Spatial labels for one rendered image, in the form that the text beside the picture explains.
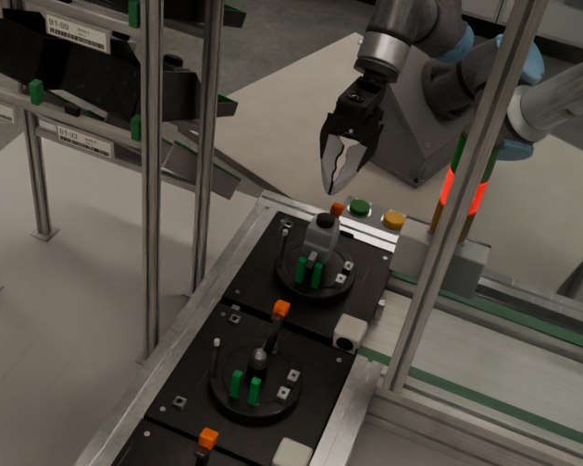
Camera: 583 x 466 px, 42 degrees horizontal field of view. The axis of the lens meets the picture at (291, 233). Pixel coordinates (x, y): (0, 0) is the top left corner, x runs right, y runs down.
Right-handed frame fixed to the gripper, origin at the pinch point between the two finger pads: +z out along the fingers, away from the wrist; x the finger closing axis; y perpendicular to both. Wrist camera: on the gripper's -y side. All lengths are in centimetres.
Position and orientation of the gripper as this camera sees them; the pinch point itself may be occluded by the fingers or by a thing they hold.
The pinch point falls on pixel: (331, 187)
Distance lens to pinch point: 119.2
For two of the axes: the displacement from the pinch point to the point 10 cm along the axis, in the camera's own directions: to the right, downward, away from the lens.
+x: -9.2, -3.5, 1.9
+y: 1.9, 0.1, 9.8
